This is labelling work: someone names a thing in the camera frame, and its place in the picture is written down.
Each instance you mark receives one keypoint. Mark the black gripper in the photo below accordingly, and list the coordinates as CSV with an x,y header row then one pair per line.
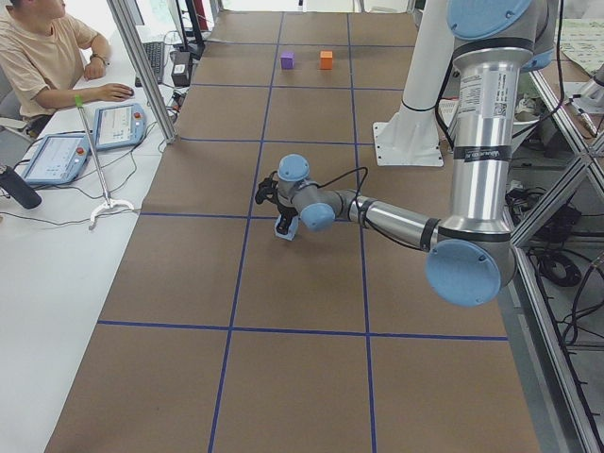
x,y
285,211

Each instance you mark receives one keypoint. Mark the light blue foam block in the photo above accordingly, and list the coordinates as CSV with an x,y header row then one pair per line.
x,y
286,227

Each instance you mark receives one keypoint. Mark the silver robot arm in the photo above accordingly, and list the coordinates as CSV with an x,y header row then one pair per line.
x,y
490,44

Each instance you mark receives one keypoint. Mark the purple foam block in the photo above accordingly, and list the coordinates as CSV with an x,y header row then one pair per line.
x,y
287,60

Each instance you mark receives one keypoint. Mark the orange foam block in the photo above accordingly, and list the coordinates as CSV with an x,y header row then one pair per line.
x,y
326,60

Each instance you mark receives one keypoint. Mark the person's left hand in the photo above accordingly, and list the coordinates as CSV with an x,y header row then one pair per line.
x,y
109,93

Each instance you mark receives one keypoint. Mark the person's right hand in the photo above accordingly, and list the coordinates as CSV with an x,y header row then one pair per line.
x,y
95,69

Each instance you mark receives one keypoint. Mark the black power adapter box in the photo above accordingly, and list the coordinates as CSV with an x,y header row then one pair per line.
x,y
182,69

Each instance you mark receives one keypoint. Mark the far blue teach pendant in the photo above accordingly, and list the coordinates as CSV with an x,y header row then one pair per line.
x,y
118,126

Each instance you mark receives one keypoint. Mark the blue teach pendant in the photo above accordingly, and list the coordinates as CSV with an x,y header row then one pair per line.
x,y
118,126
57,160

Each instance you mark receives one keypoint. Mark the black monitor stand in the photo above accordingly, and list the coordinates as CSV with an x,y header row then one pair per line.
x,y
190,30

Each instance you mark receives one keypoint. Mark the black keyboard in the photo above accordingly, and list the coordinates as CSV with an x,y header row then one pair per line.
x,y
155,55

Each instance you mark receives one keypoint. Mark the near blue teach pendant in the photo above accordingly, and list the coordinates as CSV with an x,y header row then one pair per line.
x,y
57,160

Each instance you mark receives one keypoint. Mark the black cylindrical bottle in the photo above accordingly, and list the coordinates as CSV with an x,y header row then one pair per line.
x,y
18,189

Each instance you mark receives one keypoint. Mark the seated person beige shirt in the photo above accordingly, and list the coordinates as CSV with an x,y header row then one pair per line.
x,y
44,51

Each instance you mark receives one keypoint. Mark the grey aluminium frame post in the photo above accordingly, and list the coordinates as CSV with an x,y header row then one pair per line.
x,y
134,48

